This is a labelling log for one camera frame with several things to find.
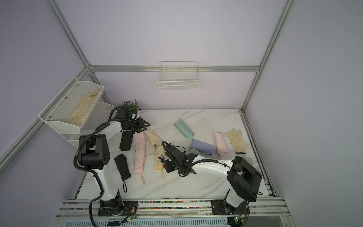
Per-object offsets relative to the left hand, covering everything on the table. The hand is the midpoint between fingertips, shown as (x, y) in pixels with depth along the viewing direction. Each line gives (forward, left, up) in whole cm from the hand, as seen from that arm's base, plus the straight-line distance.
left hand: (148, 126), depth 97 cm
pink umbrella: (-18, +3, -7) cm, 20 cm away
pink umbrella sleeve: (-11, +6, -7) cm, 14 cm away
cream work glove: (-4, -63, -9) cm, 64 cm away
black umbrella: (-24, +14, -6) cm, 28 cm away
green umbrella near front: (-15, -32, -7) cm, 36 cm away
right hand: (-27, -16, -4) cm, 31 cm away
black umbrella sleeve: (-5, +17, -10) cm, 20 cm away
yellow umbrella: (-17, -9, -6) cm, 20 cm away
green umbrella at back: (+7, -23, -8) cm, 25 cm away
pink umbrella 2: (-12, -51, -7) cm, 53 cm away
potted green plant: (+10, +15, +9) cm, 20 cm away
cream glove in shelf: (-9, +32, +21) cm, 39 cm away
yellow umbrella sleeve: (-5, -4, -6) cm, 9 cm away
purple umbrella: (-11, -39, -9) cm, 41 cm away
